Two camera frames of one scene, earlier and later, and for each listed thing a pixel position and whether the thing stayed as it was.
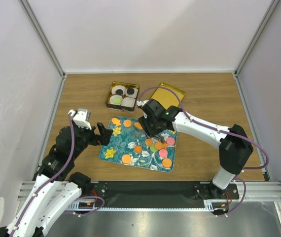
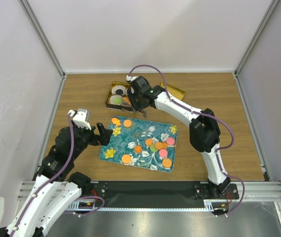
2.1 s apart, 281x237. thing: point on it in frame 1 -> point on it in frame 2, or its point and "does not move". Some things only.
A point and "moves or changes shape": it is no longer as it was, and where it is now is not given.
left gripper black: [105, 134] does not move
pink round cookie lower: [163, 153] does not move
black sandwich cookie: [119, 92] does not move
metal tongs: [160, 137] moves or changes shape
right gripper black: [144, 121] -> [131, 94]
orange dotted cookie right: [166, 163] does not move
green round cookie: [116, 100] does not move
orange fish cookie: [138, 125] -> [126, 98]
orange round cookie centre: [149, 142] does not move
